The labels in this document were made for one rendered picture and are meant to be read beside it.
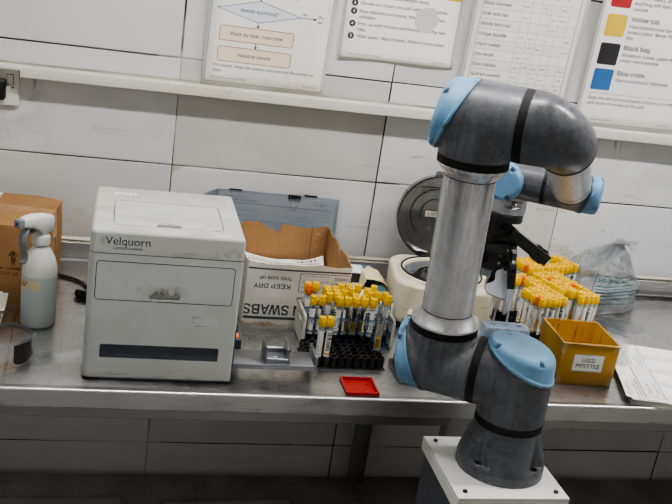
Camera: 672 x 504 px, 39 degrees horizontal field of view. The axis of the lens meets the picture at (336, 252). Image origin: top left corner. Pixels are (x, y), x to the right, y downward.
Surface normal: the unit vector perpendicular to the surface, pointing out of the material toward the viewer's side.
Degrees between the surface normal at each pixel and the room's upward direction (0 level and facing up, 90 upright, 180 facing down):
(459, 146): 93
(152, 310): 90
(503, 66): 93
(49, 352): 0
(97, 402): 90
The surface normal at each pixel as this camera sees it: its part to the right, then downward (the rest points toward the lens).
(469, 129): -0.36, 0.30
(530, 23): 0.18, 0.39
